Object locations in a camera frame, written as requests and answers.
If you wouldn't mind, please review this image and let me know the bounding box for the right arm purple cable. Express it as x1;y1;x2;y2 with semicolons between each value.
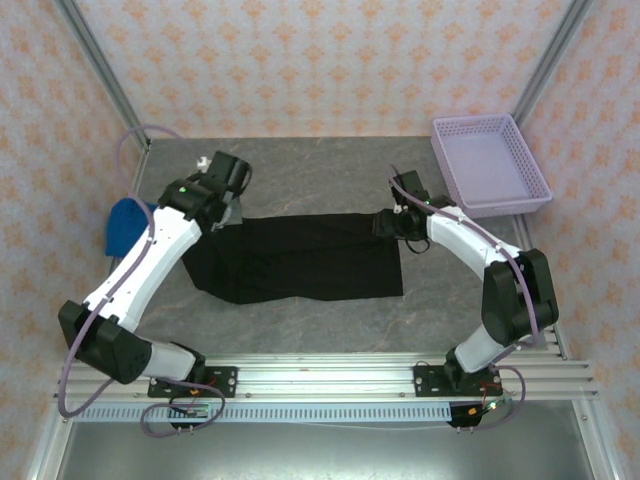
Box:
388;164;547;432

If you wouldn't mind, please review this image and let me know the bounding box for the black t-shirt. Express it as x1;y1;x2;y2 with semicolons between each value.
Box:
180;212;405;305

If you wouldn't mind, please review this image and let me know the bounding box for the right aluminium frame post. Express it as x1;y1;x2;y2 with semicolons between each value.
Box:
512;0;594;131

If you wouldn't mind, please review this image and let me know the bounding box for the grey slotted cable duct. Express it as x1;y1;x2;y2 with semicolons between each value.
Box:
74;403;454;424

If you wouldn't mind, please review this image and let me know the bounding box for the lavender plastic basket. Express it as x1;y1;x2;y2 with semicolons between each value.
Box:
430;113;555;220

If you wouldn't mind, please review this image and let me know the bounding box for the left small electronics board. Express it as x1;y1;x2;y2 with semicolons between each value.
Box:
169;402;210;419

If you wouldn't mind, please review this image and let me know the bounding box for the right aluminium table edge rail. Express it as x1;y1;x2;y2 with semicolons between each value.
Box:
514;214;571;361

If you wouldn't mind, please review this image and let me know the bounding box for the aluminium mounting rail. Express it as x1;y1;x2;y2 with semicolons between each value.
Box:
53;352;599;401

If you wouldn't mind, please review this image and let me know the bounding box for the left aluminium table edge rail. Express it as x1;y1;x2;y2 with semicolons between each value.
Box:
79;142;151;361

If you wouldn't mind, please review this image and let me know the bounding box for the left aluminium frame post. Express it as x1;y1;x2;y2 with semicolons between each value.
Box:
52;0;151;151

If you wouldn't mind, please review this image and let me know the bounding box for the right small electronics board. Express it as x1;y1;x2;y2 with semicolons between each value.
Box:
464;399;504;416

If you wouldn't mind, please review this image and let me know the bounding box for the steel sheet panel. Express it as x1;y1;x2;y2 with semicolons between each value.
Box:
54;422;601;480

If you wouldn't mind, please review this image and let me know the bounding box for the aluminium table edge rail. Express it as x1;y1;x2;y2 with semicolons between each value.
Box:
514;214;571;361
79;142;151;361

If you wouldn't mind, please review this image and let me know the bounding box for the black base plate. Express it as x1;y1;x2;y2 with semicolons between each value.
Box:
413;363;464;399
148;366;239;400

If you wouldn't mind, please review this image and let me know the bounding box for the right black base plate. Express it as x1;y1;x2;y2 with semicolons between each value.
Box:
413;363;464;399

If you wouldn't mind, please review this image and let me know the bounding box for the blue folded t-shirt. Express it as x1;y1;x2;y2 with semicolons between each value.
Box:
103;197;154;259

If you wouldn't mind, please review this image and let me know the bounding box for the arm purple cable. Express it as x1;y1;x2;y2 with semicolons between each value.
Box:
388;164;547;432
57;124;227;437

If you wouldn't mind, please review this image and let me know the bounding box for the small electronics board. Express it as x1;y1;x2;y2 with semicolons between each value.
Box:
464;399;504;416
169;402;210;419

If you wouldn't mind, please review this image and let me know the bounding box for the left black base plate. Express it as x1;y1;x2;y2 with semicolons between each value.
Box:
148;366;239;400

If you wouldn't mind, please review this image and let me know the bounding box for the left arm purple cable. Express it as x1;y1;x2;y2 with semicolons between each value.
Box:
57;124;227;437

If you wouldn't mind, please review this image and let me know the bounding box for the aluminium frame post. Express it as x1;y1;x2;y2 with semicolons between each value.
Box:
512;0;594;131
52;0;151;151

